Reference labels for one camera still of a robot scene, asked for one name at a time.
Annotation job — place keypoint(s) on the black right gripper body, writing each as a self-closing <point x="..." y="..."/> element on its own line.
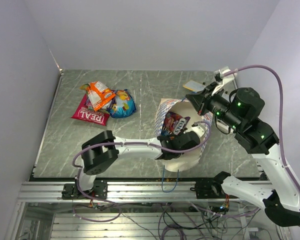
<point x="220" y="106"/>

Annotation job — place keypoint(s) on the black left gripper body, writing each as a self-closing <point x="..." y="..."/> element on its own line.
<point x="180" y="133"/>

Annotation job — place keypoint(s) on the purple FOXS candy bag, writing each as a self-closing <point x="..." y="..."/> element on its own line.
<point x="173" y="124"/>

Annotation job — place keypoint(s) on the blue checkered paper bag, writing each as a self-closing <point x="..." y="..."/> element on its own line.
<point x="184" y="108"/>

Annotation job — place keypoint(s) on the blue candy snack bag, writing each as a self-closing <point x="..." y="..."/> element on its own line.
<point x="123" y="105"/>

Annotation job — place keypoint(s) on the purple candy snack bag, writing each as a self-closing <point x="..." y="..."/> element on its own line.
<point x="110" y="105"/>

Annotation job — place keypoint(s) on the orange snack bag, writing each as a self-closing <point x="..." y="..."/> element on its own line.
<point x="98" y="94"/>

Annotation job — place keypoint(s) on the red REAL chips bag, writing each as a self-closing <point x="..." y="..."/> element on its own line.
<point x="87" y="114"/>

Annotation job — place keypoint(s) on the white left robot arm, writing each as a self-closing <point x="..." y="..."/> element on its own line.
<point x="101" y="151"/>

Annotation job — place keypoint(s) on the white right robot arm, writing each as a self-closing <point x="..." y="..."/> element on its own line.
<point x="281" y="204"/>

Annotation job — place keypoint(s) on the white small box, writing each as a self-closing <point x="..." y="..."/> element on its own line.
<point x="223" y="128"/>

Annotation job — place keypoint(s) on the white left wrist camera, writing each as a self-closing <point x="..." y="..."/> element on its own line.
<point x="201" y="131"/>

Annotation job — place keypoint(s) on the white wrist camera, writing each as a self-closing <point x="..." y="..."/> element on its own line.
<point x="201" y="131"/>
<point x="223" y="76"/>

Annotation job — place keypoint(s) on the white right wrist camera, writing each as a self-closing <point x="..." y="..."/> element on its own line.
<point x="223" y="76"/>

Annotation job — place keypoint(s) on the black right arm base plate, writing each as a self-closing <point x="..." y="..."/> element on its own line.
<point x="208" y="188"/>

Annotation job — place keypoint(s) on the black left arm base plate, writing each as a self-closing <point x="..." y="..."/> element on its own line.
<point x="95" y="191"/>

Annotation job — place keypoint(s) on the aluminium frame rail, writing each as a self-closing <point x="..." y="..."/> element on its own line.
<point x="115" y="191"/>

